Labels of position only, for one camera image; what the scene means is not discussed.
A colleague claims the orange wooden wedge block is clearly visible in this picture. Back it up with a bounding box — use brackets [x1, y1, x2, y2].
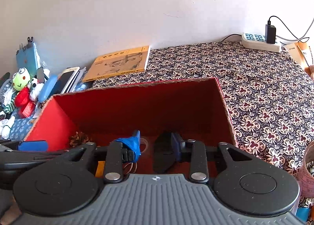
[95, 161, 105, 178]

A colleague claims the smartphone with white frame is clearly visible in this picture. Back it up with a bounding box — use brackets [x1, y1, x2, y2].
[51, 67, 80, 95]

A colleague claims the white panda plush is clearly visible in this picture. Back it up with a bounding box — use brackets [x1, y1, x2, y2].
[28, 77, 44, 102]

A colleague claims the blue glasses case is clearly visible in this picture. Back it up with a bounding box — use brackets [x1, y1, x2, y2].
[38, 75, 58, 103]

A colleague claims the black power adapter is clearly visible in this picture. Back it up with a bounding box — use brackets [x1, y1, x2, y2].
[265, 20, 276, 44]

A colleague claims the clear tape roll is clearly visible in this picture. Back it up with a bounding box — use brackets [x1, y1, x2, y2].
[140, 137, 149, 153]

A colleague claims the yellow book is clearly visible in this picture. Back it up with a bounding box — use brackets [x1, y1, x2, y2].
[82, 46, 151, 82]

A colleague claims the floral patterned tablecloth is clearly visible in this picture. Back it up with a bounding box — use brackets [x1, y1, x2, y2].
[91, 41, 314, 216]

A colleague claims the pinecone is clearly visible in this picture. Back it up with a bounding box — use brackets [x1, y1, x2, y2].
[69, 131, 91, 148]

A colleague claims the metal nail clipper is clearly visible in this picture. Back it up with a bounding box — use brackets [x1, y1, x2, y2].
[123, 162, 138, 175]

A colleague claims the green frog plush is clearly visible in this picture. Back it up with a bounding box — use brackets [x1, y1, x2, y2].
[12, 67, 30, 91]

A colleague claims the red cardboard box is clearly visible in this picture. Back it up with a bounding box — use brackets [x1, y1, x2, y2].
[25, 78, 236, 174]

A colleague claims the blue floral cloth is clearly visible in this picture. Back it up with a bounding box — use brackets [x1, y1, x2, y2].
[8, 115, 34, 141]

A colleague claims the white power strip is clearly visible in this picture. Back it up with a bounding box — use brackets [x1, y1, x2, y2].
[241, 33, 282, 53]

